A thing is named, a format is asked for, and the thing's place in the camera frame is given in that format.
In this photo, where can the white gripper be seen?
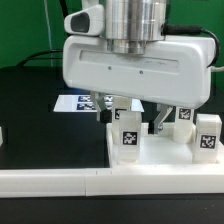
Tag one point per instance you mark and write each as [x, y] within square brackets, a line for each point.
[118, 48]

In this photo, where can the white square table top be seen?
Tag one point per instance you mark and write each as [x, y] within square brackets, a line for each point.
[160, 149]

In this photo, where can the white front obstacle bar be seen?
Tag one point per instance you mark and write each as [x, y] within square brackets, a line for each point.
[112, 181]

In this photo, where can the white sheet with tags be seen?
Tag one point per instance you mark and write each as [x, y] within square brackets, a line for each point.
[83, 103]

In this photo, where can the white block at left edge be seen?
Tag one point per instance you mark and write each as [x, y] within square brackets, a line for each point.
[1, 137]

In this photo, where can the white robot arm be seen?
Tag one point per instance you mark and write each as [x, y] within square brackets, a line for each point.
[126, 48]

